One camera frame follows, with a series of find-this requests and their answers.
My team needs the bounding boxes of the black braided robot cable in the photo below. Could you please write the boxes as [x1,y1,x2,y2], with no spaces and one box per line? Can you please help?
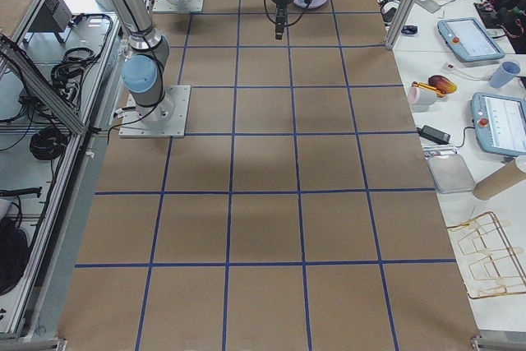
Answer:
[262,0,317,41]

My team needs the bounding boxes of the cardboard tube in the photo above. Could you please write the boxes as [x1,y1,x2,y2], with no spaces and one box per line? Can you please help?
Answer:
[473,155,525,200]

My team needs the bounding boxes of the light blue plastic cup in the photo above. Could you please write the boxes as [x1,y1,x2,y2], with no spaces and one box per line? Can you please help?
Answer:
[489,61,520,88]

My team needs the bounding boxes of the coiled black cables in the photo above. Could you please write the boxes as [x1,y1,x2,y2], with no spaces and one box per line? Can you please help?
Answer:
[29,124,69,162]

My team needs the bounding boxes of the silver metal tin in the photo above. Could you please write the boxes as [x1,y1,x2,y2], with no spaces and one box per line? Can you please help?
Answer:
[422,145,475,194]

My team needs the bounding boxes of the grey electronics box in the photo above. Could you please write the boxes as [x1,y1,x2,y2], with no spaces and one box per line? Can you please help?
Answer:
[23,0,72,44]

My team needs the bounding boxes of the teach pendant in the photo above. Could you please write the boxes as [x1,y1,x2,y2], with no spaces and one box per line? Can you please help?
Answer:
[437,17,505,62]
[471,92,525,157]

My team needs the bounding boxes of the far teach pendant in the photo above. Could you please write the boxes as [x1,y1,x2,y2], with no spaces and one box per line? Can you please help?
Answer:
[437,17,505,62]

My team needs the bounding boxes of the gold wire rack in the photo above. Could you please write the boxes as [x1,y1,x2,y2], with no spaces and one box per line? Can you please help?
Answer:
[447,211,525,300]

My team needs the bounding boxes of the black power brick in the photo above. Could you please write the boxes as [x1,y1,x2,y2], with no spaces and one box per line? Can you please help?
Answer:
[417,125,450,145]

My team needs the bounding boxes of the near teach pendant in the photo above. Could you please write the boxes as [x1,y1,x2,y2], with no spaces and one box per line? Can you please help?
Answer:
[471,92,525,157]

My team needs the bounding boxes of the aluminium frame post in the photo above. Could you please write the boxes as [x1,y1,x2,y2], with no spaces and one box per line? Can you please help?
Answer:
[384,0,436,51]

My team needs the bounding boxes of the red yellow mango toy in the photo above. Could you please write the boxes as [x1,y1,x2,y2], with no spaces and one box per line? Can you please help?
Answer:
[428,75,458,95]

